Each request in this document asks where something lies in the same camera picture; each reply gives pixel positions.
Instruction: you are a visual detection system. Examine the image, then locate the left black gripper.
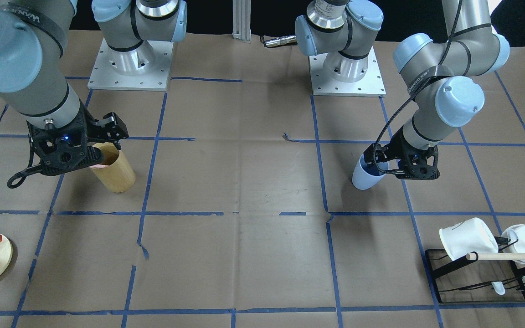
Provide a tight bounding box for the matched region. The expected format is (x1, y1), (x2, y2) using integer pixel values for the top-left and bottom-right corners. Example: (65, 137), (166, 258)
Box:
(371, 127), (440, 180)

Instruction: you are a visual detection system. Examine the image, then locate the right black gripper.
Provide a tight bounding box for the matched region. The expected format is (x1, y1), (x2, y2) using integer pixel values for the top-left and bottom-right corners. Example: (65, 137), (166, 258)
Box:
(26, 109), (129, 176)

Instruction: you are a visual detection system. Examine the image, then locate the blue plastic cup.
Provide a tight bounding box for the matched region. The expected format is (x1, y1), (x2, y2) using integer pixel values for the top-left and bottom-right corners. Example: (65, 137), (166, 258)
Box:
(352, 155), (385, 190)

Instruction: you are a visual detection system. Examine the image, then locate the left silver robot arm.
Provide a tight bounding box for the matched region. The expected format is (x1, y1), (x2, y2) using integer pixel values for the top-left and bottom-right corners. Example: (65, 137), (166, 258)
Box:
(294, 0), (510, 190)

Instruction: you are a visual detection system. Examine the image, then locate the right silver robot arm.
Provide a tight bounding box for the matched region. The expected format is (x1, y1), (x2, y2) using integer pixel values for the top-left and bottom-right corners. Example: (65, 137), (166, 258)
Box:
(0, 0), (187, 188)

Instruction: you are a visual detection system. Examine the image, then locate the wooden cylindrical chopstick holder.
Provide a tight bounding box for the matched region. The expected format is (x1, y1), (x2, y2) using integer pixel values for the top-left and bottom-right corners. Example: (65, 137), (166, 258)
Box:
(89, 143), (136, 193)

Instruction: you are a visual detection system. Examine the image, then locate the white mug near rack front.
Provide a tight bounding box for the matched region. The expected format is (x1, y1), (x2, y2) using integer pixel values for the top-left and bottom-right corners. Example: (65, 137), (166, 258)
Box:
(439, 217), (499, 260)

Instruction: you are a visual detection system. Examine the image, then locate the brown paper table mat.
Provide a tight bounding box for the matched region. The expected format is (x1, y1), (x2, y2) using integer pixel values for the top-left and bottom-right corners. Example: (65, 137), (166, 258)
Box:
(0, 31), (525, 328)

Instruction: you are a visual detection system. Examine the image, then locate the silver flashlight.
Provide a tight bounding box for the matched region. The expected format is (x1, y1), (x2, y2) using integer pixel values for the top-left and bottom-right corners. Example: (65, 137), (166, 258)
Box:
(260, 35), (297, 48)

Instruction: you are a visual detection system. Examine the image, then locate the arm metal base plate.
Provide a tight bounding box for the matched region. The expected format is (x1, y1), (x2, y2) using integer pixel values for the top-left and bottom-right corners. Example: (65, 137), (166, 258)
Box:
(309, 48), (387, 97)
(87, 40), (175, 92)

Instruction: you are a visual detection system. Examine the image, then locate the wooden rack dowel handle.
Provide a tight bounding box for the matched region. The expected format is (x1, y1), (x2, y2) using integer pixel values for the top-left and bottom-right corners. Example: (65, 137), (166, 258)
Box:
(465, 252), (525, 261)

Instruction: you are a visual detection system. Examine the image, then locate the black wire cup rack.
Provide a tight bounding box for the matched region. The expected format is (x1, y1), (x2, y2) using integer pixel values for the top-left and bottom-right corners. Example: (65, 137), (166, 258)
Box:
(425, 249), (525, 304)

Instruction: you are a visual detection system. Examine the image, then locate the aluminium frame post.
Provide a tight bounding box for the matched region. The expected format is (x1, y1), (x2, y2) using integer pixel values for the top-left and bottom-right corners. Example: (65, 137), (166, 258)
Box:
(232, 0), (252, 43)

